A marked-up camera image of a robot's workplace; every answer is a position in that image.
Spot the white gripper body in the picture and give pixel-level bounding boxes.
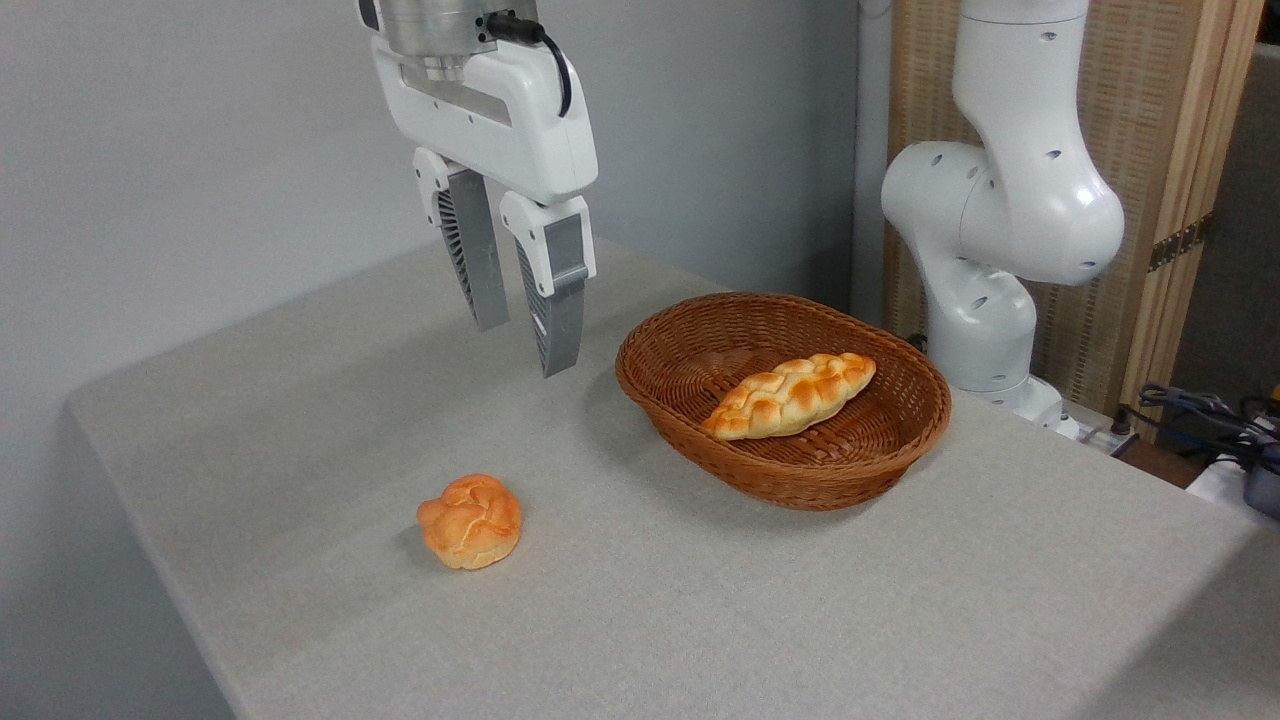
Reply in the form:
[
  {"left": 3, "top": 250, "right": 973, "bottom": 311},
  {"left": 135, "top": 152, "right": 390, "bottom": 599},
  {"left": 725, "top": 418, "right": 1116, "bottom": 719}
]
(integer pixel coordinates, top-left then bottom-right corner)
[{"left": 371, "top": 35, "right": 601, "bottom": 207}]

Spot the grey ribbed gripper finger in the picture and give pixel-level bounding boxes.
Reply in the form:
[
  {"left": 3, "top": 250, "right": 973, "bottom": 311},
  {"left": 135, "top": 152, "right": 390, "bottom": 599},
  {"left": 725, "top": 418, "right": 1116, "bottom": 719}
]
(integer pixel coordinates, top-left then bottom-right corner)
[
  {"left": 413, "top": 148, "right": 511, "bottom": 332},
  {"left": 499, "top": 190, "right": 598, "bottom": 379}
]

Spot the long braided bread loaf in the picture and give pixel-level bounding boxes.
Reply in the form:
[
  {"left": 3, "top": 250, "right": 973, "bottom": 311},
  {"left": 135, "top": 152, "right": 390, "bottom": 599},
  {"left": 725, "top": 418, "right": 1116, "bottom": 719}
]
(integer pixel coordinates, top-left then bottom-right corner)
[{"left": 700, "top": 352, "right": 878, "bottom": 442}]

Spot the round knotted bread roll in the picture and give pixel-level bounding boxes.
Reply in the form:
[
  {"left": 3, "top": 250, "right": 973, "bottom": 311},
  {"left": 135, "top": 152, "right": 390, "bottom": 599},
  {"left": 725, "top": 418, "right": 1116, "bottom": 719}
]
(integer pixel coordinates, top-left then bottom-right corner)
[{"left": 416, "top": 474, "right": 524, "bottom": 571}]

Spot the brown oval wicker basket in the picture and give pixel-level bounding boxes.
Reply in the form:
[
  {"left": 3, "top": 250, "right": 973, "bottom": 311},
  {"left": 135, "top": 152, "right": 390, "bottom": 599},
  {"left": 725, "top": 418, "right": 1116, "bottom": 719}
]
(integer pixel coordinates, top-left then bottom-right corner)
[{"left": 615, "top": 292, "right": 953, "bottom": 512}]

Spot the white power strip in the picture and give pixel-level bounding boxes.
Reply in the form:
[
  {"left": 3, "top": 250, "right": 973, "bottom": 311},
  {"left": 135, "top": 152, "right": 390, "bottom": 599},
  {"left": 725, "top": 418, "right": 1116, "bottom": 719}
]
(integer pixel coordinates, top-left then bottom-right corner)
[{"left": 1065, "top": 400, "right": 1141, "bottom": 457}]

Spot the metal screen hinge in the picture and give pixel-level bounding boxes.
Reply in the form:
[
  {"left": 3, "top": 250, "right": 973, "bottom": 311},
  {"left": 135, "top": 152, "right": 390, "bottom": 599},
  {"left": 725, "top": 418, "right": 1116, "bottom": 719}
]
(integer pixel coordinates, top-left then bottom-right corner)
[{"left": 1148, "top": 215, "right": 1211, "bottom": 273}]

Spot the wooden folding screen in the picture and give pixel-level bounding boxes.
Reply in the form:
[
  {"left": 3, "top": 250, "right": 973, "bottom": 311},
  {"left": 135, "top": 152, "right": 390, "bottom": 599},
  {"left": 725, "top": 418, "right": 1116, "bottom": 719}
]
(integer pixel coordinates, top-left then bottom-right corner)
[{"left": 885, "top": 0, "right": 1266, "bottom": 441}]

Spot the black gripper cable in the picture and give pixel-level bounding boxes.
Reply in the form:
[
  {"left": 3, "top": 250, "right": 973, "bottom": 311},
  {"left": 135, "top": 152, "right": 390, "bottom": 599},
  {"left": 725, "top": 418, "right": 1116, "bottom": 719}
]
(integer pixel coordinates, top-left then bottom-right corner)
[{"left": 485, "top": 12, "right": 575, "bottom": 119}]

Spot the bundle of dark cables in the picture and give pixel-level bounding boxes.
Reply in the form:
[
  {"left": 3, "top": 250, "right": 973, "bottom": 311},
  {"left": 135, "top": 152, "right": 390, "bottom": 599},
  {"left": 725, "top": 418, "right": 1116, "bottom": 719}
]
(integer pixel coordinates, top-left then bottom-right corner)
[{"left": 1138, "top": 383, "right": 1280, "bottom": 471}]

